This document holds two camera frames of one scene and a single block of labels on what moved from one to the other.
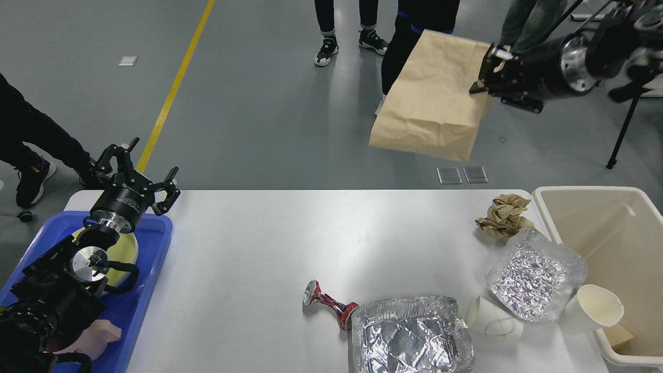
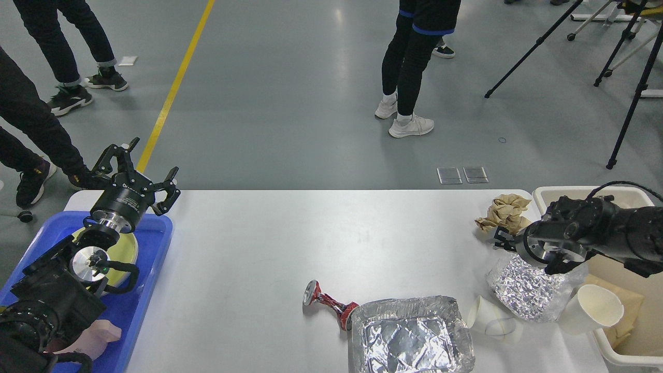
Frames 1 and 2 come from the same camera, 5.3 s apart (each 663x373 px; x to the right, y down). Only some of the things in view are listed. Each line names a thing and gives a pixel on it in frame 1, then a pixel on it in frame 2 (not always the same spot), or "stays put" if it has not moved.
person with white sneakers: (414, 16) stays put
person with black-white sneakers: (369, 11) → (40, 17)
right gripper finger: (531, 104) → (563, 266)
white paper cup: (589, 309) stays put
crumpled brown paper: (503, 218) stays put
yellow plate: (124, 249) stays put
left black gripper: (124, 198) stays put
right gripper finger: (497, 57) → (504, 238)
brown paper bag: (428, 105) → (631, 301)
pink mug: (94, 341) stays put
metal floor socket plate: (450, 175) stays put
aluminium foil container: (424, 334) stays put
